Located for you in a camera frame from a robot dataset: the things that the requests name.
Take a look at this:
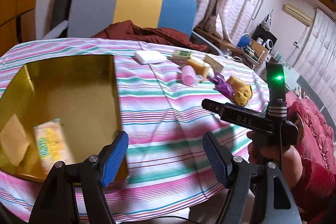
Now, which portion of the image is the large yellow sponge block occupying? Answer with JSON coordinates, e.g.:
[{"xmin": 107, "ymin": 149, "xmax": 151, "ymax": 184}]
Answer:
[{"xmin": 1, "ymin": 114, "xmax": 30, "ymax": 166}]

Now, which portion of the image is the right hand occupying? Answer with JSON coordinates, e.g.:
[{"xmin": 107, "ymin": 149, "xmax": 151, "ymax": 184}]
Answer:
[{"xmin": 247, "ymin": 113, "xmax": 305, "ymax": 189}]

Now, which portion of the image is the yellow sponge with holes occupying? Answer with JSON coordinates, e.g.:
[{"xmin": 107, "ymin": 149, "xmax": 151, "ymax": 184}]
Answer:
[{"xmin": 233, "ymin": 84, "xmax": 253, "ymax": 107}]

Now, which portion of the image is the red quilted blanket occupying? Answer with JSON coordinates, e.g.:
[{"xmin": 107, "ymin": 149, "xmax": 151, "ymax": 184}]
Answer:
[{"xmin": 286, "ymin": 92, "xmax": 335, "ymax": 173}]

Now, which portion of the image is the striped pink tablecloth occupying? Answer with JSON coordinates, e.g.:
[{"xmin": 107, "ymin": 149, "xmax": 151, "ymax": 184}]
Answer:
[{"xmin": 0, "ymin": 37, "xmax": 271, "ymax": 223}]

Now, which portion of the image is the small yellow sponge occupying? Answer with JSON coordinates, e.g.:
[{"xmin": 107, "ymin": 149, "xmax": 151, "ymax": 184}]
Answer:
[{"xmin": 226, "ymin": 76, "xmax": 245, "ymax": 91}]

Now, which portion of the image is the gold metal tin box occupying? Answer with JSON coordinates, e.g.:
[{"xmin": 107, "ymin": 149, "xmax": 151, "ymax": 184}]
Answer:
[{"xmin": 1, "ymin": 55, "xmax": 122, "ymax": 182}]

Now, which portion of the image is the cluttered wooden desk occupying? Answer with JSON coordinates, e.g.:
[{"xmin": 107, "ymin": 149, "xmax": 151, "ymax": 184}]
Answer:
[{"xmin": 194, "ymin": 28, "xmax": 278, "ymax": 72}]

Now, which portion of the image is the cream rectangular box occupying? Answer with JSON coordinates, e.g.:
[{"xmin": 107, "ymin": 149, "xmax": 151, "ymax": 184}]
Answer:
[{"xmin": 203, "ymin": 54, "xmax": 225, "ymax": 73}]

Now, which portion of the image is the yellow sponge cube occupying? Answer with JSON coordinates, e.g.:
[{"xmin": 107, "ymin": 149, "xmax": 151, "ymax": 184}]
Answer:
[{"xmin": 186, "ymin": 57, "xmax": 211, "ymax": 82}]

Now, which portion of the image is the white folded towel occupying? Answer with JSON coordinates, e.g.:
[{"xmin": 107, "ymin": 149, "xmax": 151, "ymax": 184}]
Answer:
[{"xmin": 134, "ymin": 51, "xmax": 167, "ymax": 65}]

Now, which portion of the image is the small green white box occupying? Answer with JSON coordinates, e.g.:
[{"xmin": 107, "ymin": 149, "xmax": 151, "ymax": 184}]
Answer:
[{"xmin": 171, "ymin": 50, "xmax": 193, "ymax": 62}]

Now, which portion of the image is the dark red jacket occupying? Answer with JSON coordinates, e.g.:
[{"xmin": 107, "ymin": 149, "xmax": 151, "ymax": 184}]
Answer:
[{"xmin": 92, "ymin": 20, "xmax": 209, "ymax": 52}]

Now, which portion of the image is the grey yellow blue chair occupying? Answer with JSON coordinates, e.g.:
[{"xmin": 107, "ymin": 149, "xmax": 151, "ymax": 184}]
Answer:
[{"xmin": 44, "ymin": 0, "xmax": 197, "ymax": 39}]

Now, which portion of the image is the wall air conditioner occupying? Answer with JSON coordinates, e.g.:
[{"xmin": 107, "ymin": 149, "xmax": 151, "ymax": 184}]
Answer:
[{"xmin": 282, "ymin": 3, "xmax": 313, "ymax": 27}]

